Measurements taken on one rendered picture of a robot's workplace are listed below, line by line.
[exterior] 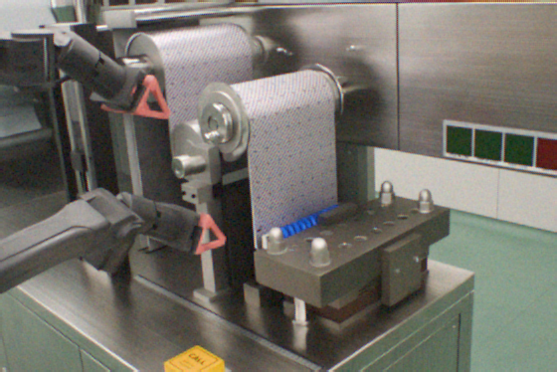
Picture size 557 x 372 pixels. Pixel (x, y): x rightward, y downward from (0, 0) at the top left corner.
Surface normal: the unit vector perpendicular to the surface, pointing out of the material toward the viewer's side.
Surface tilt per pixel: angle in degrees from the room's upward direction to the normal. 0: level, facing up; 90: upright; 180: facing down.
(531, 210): 90
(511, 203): 90
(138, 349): 0
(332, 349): 0
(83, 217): 33
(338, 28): 90
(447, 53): 90
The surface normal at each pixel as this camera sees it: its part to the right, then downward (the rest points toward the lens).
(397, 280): 0.70, 0.18
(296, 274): -0.71, 0.26
